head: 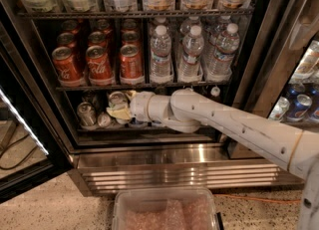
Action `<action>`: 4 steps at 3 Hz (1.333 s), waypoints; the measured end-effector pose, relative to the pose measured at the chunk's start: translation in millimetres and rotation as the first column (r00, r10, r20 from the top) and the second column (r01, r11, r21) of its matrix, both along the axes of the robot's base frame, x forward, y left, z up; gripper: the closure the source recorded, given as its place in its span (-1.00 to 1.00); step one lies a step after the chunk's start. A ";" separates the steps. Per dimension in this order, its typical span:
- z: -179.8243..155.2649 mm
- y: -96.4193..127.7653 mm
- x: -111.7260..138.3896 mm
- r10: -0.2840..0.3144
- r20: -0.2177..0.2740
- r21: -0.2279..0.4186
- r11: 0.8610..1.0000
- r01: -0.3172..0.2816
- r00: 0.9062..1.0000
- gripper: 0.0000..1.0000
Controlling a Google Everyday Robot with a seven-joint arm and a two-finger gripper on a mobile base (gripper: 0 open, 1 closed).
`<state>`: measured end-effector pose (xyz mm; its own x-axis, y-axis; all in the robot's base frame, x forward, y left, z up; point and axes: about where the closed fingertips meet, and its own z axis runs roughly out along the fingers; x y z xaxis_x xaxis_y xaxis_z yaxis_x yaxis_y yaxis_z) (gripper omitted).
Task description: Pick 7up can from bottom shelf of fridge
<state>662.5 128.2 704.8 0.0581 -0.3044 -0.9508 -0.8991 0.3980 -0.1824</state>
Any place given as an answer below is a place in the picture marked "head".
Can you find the front right orange soda can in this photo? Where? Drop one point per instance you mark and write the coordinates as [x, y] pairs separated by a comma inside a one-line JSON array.
[[131, 62]]

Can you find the white can behind right door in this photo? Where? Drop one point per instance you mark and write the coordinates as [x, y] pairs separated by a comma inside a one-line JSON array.
[[279, 109]]

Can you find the front middle water bottle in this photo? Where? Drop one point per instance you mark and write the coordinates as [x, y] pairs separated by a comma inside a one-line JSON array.
[[192, 47]]

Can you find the front middle Coca-Cola can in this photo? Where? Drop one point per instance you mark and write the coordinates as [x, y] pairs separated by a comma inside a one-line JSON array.
[[98, 62]]

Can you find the front left water bottle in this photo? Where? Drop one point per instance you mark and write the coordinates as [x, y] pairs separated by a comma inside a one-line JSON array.
[[160, 52]]

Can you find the pink bubble wrap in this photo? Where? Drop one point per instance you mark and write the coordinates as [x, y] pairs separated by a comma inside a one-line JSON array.
[[176, 216]]

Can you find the silver 7up can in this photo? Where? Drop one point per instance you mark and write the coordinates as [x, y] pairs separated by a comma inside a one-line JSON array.
[[87, 114], [117, 101]]

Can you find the right brown tea bottle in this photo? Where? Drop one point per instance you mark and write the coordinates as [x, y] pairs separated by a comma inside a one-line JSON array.
[[215, 94]]

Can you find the water bottle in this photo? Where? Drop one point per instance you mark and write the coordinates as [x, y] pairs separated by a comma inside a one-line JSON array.
[[192, 47], [160, 52], [226, 45]]

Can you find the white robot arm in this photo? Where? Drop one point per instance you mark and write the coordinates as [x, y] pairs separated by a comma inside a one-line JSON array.
[[290, 148]]

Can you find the clear plastic bin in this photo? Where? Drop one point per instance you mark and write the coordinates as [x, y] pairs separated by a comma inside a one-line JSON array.
[[154, 200]]

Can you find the front right water bottle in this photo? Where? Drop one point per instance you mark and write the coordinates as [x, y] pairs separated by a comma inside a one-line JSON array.
[[226, 45]]

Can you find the open black fridge door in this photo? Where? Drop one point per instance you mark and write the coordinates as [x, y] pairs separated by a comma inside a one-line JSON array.
[[32, 155]]

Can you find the coca-cola can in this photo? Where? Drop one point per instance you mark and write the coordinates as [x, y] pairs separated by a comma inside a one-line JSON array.
[[65, 62], [98, 62]]

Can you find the stainless steel glass-door fridge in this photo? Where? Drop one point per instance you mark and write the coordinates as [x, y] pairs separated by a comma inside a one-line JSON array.
[[117, 154]]

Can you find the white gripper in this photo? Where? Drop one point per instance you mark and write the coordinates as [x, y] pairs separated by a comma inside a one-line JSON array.
[[139, 107]]

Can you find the front left Coca-Cola can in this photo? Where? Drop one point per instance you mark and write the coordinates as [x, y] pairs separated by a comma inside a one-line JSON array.
[[65, 62]]

